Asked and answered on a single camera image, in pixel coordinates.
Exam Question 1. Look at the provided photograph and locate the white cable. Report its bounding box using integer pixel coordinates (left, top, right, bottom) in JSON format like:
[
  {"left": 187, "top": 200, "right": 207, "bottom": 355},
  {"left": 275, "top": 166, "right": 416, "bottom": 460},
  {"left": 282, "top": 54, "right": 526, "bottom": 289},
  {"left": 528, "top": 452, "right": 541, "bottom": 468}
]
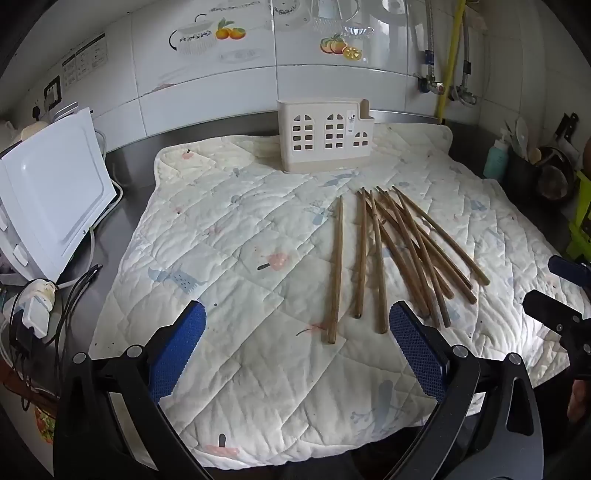
[{"left": 89, "top": 129, "right": 125, "bottom": 259}]

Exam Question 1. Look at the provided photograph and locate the green plastic item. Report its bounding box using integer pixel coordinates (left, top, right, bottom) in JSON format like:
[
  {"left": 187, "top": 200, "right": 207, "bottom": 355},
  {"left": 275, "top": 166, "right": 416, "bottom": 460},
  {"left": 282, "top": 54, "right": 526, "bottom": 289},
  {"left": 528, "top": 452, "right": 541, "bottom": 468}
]
[{"left": 565, "top": 170, "right": 591, "bottom": 260}]

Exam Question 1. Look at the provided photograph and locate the white quilted printed mat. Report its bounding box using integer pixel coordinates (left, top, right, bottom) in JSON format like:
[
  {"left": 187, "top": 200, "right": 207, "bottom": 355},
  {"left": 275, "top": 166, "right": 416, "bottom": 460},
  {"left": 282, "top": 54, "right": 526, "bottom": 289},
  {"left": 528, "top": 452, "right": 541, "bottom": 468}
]
[{"left": 90, "top": 122, "right": 591, "bottom": 469}]

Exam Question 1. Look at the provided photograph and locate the teal plastic bottle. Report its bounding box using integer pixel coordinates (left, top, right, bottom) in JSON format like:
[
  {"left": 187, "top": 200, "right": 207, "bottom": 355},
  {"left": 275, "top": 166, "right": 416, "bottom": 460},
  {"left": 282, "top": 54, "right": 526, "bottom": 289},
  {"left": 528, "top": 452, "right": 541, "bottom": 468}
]
[{"left": 483, "top": 137, "right": 509, "bottom": 181}]

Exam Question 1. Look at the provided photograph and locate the pale spatula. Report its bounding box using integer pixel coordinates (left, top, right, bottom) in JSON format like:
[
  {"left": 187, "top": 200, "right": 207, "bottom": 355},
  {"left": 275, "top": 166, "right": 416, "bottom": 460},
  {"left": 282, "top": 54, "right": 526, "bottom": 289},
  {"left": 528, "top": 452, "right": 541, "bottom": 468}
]
[{"left": 514, "top": 116, "right": 530, "bottom": 160}]

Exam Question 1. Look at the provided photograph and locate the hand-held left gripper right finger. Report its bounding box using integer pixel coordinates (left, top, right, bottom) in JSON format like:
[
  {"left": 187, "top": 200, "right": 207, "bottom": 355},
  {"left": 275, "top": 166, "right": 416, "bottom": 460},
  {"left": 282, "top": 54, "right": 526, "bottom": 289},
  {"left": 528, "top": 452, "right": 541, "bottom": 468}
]
[{"left": 383, "top": 301, "right": 546, "bottom": 480}]

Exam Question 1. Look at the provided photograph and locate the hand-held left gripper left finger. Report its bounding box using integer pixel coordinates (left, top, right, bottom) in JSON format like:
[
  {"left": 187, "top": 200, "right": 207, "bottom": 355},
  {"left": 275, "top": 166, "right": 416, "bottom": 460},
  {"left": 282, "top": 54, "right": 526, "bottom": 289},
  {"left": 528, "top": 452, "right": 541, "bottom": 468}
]
[{"left": 53, "top": 300, "right": 218, "bottom": 480}]

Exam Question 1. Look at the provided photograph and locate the black-handled kitchen knife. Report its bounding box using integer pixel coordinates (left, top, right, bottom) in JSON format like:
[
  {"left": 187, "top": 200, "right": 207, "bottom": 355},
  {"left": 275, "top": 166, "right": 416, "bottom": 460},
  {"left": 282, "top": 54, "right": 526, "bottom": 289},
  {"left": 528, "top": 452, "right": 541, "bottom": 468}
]
[{"left": 555, "top": 113, "right": 580, "bottom": 141}]

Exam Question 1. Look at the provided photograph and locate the pile of wooden chopsticks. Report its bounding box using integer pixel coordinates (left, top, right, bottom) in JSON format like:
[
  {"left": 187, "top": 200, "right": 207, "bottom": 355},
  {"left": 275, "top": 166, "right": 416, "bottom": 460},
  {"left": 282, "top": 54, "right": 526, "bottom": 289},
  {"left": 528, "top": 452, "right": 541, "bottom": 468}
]
[{"left": 322, "top": 185, "right": 491, "bottom": 346}]

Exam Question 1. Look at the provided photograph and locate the printed wall label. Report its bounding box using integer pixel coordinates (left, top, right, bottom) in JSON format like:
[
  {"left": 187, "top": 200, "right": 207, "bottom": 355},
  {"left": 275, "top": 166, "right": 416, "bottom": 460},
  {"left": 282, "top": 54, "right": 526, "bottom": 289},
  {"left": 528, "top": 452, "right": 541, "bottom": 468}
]
[{"left": 60, "top": 33, "right": 110, "bottom": 91}]

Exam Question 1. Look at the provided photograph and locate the black utensil pot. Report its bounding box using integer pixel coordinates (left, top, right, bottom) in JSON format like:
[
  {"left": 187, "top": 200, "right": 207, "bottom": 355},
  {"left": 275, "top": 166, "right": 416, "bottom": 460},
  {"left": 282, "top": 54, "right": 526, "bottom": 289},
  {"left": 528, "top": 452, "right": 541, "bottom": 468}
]
[{"left": 507, "top": 148, "right": 542, "bottom": 191}]

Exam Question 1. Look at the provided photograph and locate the black wall socket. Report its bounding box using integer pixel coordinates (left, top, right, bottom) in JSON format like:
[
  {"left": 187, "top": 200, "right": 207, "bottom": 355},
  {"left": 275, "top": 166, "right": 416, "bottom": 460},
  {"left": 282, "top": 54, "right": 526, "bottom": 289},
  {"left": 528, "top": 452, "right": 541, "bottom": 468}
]
[{"left": 43, "top": 76, "right": 62, "bottom": 112}]

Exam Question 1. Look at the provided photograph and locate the person's right hand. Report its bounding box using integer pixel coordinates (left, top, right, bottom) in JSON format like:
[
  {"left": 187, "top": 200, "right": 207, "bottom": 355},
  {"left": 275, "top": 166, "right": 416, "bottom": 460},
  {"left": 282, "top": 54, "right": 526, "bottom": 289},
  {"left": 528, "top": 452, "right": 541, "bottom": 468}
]
[{"left": 567, "top": 378, "right": 591, "bottom": 424}]

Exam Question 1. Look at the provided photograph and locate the dark metal pan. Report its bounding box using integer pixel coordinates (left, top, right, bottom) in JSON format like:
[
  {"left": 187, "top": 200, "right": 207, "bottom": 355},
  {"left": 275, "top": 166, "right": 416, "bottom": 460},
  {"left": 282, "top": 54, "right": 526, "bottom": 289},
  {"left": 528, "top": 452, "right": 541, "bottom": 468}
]
[{"left": 537, "top": 147, "right": 576, "bottom": 204}]

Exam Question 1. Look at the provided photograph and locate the white kitchen appliance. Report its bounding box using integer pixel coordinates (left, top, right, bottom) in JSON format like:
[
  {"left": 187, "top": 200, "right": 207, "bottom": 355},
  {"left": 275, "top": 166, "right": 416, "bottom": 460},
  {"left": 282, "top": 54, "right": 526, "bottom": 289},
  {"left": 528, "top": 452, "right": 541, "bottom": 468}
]
[{"left": 0, "top": 107, "right": 119, "bottom": 283}]

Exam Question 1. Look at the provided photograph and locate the white power adapter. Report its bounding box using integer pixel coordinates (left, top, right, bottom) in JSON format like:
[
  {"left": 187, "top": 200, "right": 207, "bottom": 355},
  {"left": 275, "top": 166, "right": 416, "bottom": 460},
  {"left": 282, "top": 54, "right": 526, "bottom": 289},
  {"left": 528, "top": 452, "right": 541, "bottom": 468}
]
[{"left": 19, "top": 279, "right": 59, "bottom": 345}]

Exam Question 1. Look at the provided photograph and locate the white charger with cables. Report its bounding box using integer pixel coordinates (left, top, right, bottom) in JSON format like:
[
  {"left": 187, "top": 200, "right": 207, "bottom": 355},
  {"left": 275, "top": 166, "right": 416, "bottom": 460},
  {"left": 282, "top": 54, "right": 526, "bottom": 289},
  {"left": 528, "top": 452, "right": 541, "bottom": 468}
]
[{"left": 8, "top": 264, "right": 103, "bottom": 409}]

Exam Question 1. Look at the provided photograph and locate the cream plastic utensil holder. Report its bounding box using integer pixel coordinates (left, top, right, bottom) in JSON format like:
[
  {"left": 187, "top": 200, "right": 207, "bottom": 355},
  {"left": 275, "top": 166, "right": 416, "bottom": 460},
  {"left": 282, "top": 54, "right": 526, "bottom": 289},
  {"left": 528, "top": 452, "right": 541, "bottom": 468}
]
[{"left": 277, "top": 98, "right": 376, "bottom": 174}]

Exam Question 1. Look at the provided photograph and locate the cream round object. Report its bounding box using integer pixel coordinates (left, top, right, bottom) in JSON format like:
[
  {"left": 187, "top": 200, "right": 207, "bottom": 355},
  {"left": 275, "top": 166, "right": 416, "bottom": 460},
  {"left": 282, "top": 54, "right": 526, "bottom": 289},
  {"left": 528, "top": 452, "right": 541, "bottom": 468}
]
[{"left": 20, "top": 122, "right": 49, "bottom": 145}]

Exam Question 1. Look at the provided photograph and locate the braided metal hose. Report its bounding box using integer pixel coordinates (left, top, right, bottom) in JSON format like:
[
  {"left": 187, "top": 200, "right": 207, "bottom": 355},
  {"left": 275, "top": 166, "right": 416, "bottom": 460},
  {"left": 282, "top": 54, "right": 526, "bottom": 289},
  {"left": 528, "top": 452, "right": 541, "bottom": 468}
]
[
  {"left": 461, "top": 8, "right": 472, "bottom": 88},
  {"left": 425, "top": 0, "right": 437, "bottom": 79}
]

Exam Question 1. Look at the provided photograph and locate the yellow gas hose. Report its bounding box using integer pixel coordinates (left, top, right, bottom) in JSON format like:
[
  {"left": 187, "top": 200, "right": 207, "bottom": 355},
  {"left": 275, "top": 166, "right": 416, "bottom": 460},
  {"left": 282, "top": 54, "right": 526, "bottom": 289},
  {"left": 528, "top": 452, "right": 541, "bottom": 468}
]
[{"left": 434, "top": 0, "right": 467, "bottom": 125}]

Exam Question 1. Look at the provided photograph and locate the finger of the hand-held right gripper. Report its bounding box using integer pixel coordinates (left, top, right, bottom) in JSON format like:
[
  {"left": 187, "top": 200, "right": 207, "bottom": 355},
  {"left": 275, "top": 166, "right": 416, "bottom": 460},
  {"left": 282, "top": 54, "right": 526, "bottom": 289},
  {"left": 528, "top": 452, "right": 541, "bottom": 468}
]
[
  {"left": 548, "top": 255, "right": 591, "bottom": 283},
  {"left": 523, "top": 290, "right": 583, "bottom": 334}
]

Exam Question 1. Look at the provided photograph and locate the blue-handled metal valve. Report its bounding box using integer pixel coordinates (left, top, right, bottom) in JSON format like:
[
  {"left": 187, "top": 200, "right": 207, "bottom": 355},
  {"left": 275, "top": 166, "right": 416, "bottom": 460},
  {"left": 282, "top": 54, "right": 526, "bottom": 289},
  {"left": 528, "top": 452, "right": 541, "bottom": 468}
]
[
  {"left": 416, "top": 48, "right": 447, "bottom": 96},
  {"left": 450, "top": 60, "right": 477, "bottom": 108}
]

